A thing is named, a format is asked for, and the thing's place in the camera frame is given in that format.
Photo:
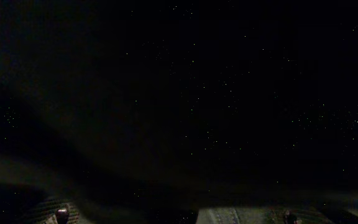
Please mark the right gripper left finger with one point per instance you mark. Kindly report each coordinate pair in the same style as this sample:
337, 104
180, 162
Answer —
45, 212

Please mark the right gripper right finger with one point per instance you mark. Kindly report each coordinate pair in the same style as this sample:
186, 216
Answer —
264, 215

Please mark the black trousers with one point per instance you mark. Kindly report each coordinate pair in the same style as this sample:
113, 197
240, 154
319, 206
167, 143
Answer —
137, 110

